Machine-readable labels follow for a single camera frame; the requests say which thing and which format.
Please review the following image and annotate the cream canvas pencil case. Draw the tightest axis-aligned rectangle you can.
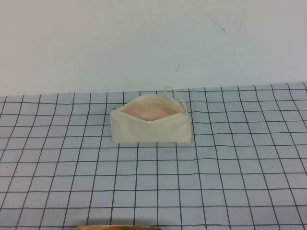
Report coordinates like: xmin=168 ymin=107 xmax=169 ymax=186
xmin=110 ymin=84 xmax=191 ymax=145

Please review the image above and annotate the orange wooden rim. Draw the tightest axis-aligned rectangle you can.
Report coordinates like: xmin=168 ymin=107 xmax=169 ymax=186
xmin=76 ymin=225 xmax=157 ymax=230

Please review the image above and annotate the grey black-grid tablecloth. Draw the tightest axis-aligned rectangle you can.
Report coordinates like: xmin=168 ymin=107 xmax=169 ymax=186
xmin=0 ymin=82 xmax=307 ymax=230

